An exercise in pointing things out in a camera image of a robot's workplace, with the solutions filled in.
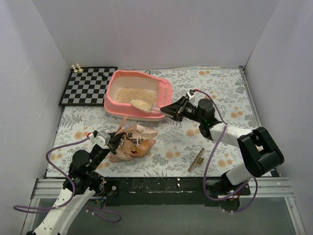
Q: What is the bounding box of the beige litter in box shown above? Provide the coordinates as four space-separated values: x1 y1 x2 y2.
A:
115 88 158 104

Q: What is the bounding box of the black white chessboard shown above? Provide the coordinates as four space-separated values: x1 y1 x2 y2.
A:
59 67 117 107

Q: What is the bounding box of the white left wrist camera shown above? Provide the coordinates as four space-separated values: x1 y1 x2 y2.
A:
88 130 111 149

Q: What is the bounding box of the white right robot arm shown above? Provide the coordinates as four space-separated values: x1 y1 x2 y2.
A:
160 97 285 195

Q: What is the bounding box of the brown bag sealing clip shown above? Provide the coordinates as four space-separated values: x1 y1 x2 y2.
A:
187 148 205 172

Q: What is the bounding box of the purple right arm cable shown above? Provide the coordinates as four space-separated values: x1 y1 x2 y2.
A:
195 89 258 213

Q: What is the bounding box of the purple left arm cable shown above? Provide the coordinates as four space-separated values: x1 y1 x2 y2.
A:
13 133 122 223

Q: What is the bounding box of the clear plastic litter scoop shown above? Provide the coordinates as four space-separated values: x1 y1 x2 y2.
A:
130 98 163 115

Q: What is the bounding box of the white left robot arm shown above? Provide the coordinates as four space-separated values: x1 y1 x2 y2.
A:
27 143 119 235

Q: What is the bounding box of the pink cat litter box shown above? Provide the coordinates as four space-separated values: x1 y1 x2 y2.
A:
104 70 173 121

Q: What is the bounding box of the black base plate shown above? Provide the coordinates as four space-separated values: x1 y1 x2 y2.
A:
92 177 251 208

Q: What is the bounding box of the orange cat litter bag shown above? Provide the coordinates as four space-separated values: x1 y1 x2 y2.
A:
109 115 158 163

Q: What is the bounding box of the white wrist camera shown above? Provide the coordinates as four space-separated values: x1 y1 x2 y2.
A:
186 90 196 103
88 130 111 149

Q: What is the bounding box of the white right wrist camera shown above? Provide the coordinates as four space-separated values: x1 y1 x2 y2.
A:
186 90 196 103

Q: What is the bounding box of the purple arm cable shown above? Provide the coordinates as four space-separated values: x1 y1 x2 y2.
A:
13 133 122 223
195 89 258 213

